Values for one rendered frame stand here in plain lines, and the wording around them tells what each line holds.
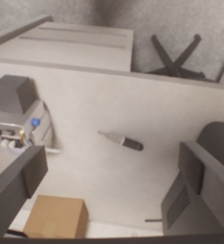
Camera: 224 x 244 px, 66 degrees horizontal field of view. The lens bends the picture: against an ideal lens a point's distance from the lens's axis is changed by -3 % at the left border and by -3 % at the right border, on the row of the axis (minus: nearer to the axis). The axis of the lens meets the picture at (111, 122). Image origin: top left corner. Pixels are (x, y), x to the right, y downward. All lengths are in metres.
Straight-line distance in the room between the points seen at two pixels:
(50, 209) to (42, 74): 0.61
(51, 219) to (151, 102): 0.64
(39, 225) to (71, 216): 0.13
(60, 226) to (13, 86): 0.60
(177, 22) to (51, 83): 1.01
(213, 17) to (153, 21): 0.36
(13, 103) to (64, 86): 0.12
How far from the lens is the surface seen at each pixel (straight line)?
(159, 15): 1.29
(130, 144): 0.50
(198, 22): 1.35
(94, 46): 0.77
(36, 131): 0.47
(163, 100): 0.44
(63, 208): 0.87
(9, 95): 0.43
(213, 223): 0.45
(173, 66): 1.29
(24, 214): 1.14
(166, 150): 0.56
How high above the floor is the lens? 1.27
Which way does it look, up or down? 50 degrees down
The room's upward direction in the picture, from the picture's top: 170 degrees counter-clockwise
